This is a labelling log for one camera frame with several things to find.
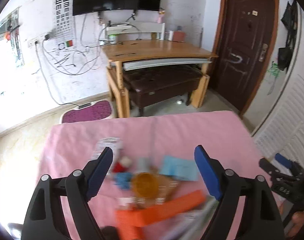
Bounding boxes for brown paper mailer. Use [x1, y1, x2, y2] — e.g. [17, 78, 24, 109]
[134, 173, 179, 209]

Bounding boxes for white cables on wall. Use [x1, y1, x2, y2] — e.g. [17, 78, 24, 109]
[34, 12, 143, 107]

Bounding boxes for red white paper roll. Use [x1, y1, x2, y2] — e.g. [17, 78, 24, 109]
[112, 156, 132, 173]

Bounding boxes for brown entrance door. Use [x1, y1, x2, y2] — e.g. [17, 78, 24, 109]
[211, 0, 279, 115]

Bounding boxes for wooden desk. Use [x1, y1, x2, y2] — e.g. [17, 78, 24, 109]
[102, 40, 218, 118]

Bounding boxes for orange plastic cup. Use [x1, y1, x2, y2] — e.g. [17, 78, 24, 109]
[131, 172, 159, 199]

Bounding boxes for black round cap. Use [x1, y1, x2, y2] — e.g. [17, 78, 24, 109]
[101, 226, 120, 240]

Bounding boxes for white louvered cabinet door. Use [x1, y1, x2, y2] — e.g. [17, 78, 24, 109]
[253, 8, 304, 168]

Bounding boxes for person right hand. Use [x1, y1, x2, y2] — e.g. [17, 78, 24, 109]
[287, 211, 304, 238]

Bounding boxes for eye chart poster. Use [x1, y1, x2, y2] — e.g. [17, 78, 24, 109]
[53, 0, 75, 52]

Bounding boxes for white printed receipt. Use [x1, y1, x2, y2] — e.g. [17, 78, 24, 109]
[90, 137, 123, 176]

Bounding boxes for purple grey plastic bag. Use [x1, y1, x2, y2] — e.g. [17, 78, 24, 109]
[161, 196, 219, 239]

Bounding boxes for purple foot massage mat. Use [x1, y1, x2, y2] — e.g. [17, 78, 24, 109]
[60, 100, 114, 124]

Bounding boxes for dark brown tufted bench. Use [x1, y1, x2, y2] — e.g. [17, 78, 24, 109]
[123, 64, 202, 116]

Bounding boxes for pink box on desk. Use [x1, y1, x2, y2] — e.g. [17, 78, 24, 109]
[172, 30, 186, 42]

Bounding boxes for black bag on hook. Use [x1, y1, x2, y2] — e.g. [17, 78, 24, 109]
[278, 0, 298, 72]

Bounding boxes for long orange box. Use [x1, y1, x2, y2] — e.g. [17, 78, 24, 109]
[130, 190, 206, 228]

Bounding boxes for pink tablecloth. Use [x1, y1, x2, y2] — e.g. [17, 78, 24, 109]
[39, 110, 283, 240]

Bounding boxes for blue scrap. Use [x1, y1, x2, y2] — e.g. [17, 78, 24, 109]
[114, 172, 132, 190]

